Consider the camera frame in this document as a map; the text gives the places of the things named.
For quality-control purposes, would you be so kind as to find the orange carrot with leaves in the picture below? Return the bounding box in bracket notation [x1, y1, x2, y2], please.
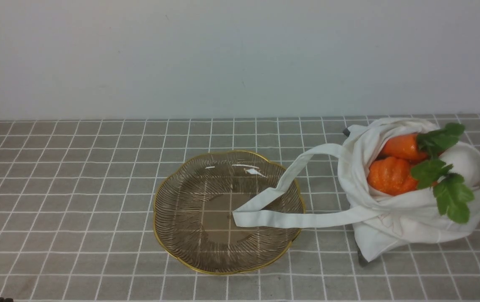
[378, 123, 466, 163]

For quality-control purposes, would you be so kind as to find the white cloth tote bag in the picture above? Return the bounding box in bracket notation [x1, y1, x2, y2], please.
[233, 118, 480, 261]

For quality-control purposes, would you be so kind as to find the grey checked tablecloth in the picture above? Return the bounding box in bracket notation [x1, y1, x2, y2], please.
[0, 115, 480, 302]

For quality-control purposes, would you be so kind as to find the white radish with leaves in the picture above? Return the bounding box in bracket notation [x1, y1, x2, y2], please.
[411, 146, 480, 224]

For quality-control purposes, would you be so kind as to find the gold-rimmed glass bowl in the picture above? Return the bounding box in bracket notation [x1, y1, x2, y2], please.
[152, 151, 301, 275]

